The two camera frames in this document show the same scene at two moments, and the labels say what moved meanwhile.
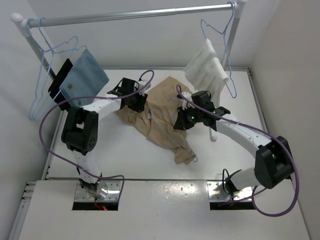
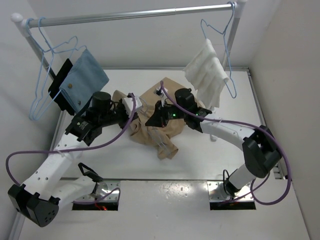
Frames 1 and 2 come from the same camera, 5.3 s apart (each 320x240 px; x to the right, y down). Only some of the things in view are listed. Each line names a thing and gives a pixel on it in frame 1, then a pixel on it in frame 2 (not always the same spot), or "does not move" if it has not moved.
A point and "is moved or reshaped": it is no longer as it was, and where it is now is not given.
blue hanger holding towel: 223,33 does not move
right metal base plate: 216,192 does not move
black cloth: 54,89 does not move
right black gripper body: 189,117 → 166,113
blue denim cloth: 86,77 does not move
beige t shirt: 157,119 is moved or reshaped
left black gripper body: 136,101 → 119,115
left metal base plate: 113,194 does not move
